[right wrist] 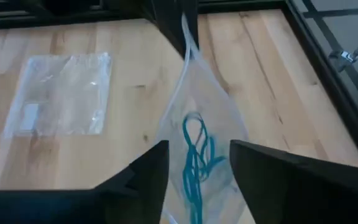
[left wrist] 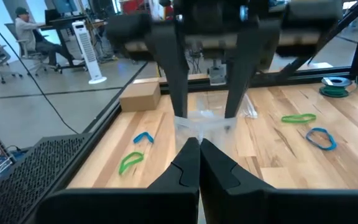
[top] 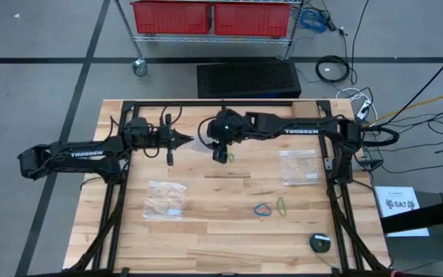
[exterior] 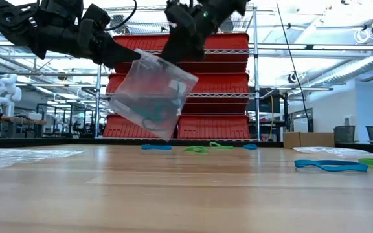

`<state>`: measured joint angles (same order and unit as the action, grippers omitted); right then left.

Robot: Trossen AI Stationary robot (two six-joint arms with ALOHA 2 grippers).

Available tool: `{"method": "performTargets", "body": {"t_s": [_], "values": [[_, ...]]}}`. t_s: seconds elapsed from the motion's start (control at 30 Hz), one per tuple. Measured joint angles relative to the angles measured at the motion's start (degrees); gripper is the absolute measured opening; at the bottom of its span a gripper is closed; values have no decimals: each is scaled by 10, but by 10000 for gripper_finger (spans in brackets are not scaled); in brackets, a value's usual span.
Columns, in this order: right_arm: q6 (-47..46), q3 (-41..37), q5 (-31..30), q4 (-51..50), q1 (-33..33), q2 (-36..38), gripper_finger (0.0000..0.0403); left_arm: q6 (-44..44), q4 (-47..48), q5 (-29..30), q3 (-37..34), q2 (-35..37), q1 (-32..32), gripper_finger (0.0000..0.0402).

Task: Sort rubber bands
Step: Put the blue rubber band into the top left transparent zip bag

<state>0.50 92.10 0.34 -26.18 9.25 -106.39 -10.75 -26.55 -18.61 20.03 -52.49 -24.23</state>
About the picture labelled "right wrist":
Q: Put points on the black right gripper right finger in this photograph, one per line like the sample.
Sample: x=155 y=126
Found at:
x=306 y=193

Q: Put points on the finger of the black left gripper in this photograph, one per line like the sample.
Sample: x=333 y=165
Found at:
x=193 y=25
x=169 y=18

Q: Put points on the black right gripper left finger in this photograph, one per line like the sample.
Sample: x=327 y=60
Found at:
x=73 y=207

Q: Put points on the clear plastic zip bag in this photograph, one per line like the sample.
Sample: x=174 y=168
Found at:
x=67 y=93
x=210 y=102

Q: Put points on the dark teal rubber band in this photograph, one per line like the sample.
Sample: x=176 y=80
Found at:
x=194 y=174
x=185 y=130

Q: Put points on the black aluminium table frame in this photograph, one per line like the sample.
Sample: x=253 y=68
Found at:
x=336 y=93

